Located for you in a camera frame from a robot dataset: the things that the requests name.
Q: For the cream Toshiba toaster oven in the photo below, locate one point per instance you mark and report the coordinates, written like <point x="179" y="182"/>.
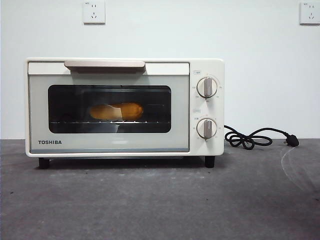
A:
<point x="215" y="150"/>

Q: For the cream oven timer knob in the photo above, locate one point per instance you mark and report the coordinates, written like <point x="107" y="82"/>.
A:
<point x="206" y="128"/>

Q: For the yellow corn cob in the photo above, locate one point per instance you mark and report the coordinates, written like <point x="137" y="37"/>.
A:
<point x="130" y="111"/>

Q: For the cream oven temperature knob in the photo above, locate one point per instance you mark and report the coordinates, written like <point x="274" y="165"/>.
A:
<point x="207" y="87"/>

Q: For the white wall socket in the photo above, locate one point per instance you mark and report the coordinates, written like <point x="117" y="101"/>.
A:
<point x="310" y="12"/>
<point x="94" y="12"/>

